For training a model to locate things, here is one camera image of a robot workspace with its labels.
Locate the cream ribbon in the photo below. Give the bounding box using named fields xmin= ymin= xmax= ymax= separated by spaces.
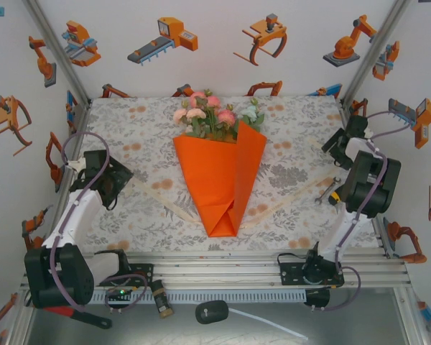
xmin=128 ymin=137 xmax=340 ymax=230

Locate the peach fake flower stem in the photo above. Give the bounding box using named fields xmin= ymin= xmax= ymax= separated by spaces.
xmin=172 ymin=106 xmax=208 ymax=139

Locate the mint fake flower stem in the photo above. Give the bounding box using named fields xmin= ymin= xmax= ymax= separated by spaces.
xmin=236 ymin=96 xmax=266 ymax=132

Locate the orange wrapping paper sheet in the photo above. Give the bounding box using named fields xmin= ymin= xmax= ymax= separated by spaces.
xmin=172 ymin=120 xmax=268 ymax=238

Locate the pink fake flower stem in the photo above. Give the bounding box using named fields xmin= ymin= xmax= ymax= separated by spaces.
xmin=188 ymin=88 xmax=223 ymax=139
xmin=217 ymin=103 xmax=238 ymax=141

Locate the floral table cloth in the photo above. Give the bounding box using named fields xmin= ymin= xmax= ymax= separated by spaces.
xmin=55 ymin=95 xmax=381 ymax=252

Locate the silver open-end spanner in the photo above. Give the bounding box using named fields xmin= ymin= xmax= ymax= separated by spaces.
xmin=314 ymin=175 xmax=343 ymax=206

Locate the yellow black screwdriver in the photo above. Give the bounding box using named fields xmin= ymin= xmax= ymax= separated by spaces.
xmin=328 ymin=190 xmax=346 ymax=208

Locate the small circuit board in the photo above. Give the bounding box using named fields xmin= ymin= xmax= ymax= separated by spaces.
xmin=106 ymin=287 xmax=134 ymax=305

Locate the small brown bottle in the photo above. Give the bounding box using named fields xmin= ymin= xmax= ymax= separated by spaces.
xmin=149 ymin=279 xmax=179 ymax=319

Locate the red pipe wrench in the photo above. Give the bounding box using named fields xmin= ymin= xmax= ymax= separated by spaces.
xmin=45 ymin=305 xmax=113 ymax=330

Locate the black computer mouse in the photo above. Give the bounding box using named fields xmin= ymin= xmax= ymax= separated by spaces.
xmin=195 ymin=300 xmax=230 ymax=326

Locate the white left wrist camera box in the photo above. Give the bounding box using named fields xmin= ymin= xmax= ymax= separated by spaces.
xmin=65 ymin=159 xmax=88 ymax=174

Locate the aluminium side rail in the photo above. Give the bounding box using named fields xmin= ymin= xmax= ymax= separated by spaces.
xmin=45 ymin=98 xmax=93 ymax=262
xmin=339 ymin=96 xmax=394 ymax=259

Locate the slanted aluminium frame post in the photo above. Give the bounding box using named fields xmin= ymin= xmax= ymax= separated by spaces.
xmin=339 ymin=0 xmax=414 ymax=105
xmin=21 ymin=0 xmax=91 ymax=105

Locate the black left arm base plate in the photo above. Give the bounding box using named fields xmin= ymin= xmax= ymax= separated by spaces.
xmin=88 ymin=263 xmax=155 ymax=288

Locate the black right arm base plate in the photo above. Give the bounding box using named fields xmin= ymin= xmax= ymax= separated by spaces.
xmin=279 ymin=262 xmax=346 ymax=288

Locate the aluminium table rail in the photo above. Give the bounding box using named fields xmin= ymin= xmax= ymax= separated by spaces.
xmin=20 ymin=250 xmax=412 ymax=290

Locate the black round cable mount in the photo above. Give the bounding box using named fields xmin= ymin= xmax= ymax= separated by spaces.
xmin=304 ymin=288 xmax=330 ymax=309

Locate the white slotted cable duct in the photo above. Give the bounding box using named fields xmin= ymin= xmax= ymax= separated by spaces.
xmin=62 ymin=290 xmax=307 ymax=303

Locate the aluminium frame leg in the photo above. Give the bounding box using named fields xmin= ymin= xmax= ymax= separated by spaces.
xmin=393 ymin=287 xmax=430 ymax=345
xmin=5 ymin=298 xmax=37 ymax=345

